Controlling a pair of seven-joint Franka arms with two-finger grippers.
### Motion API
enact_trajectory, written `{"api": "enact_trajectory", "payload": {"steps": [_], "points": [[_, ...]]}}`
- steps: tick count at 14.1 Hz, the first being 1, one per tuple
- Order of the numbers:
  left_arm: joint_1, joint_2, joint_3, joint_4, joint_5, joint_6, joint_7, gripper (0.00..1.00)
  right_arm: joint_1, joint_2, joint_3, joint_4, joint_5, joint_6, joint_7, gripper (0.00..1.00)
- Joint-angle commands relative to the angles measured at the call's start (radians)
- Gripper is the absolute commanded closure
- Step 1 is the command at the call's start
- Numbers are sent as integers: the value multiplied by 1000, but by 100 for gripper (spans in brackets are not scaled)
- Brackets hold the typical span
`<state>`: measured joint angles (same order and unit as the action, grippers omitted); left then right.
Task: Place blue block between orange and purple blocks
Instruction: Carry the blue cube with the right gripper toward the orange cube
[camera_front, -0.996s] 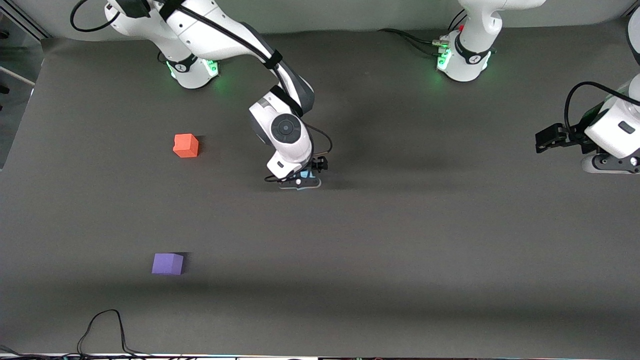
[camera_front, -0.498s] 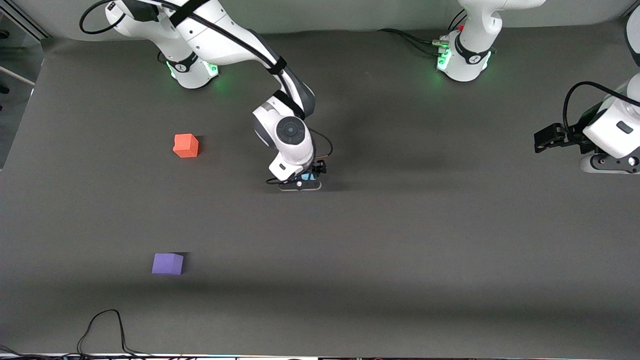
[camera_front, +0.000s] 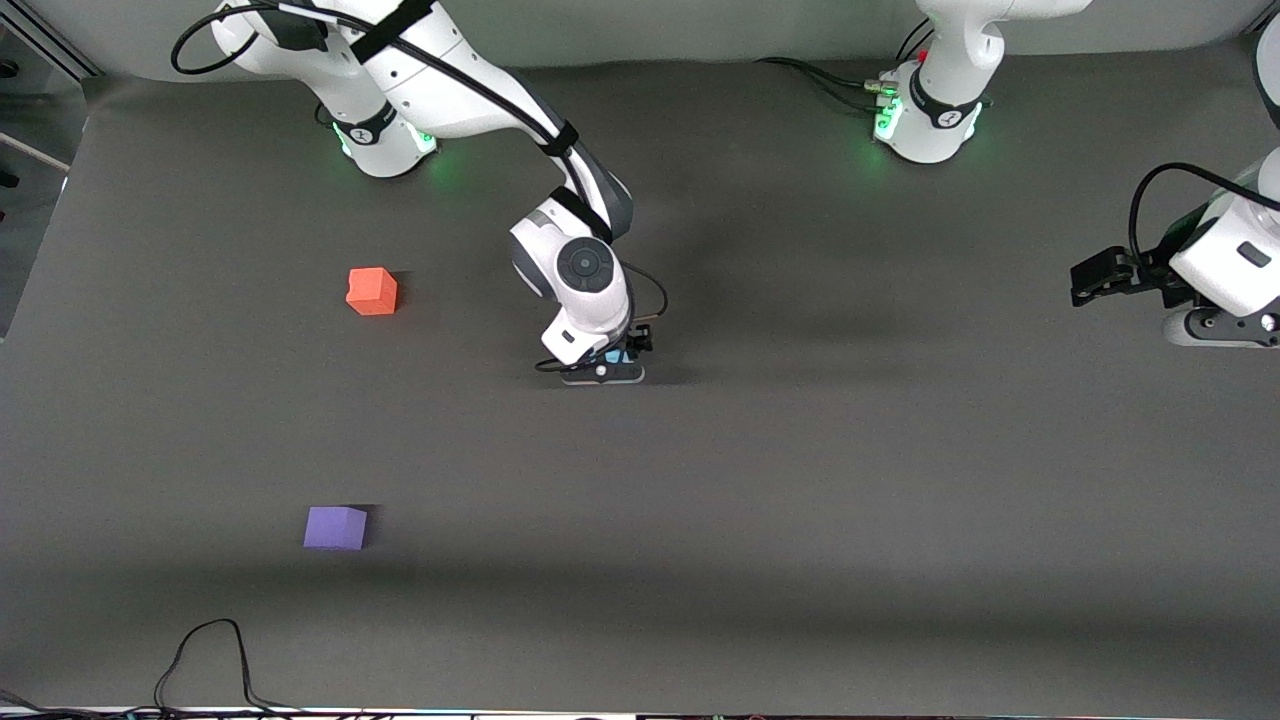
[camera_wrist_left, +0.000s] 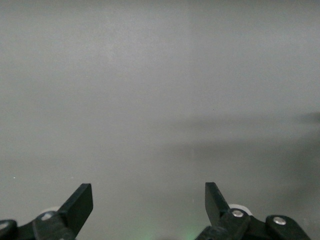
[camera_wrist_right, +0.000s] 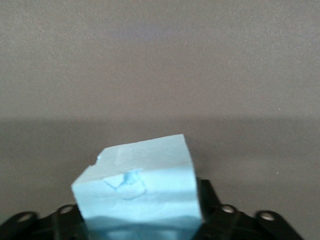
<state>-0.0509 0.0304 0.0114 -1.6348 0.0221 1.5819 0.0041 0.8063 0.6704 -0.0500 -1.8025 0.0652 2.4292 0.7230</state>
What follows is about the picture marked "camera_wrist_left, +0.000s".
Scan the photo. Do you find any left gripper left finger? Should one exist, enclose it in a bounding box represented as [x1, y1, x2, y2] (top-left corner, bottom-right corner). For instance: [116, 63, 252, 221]
[0, 183, 94, 240]

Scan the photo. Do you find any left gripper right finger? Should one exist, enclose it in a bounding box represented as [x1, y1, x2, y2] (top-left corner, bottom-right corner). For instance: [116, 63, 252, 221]
[194, 181, 312, 240]

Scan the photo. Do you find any dark grey table mat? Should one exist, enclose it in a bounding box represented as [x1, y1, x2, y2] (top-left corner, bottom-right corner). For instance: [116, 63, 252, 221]
[0, 0, 320, 240]

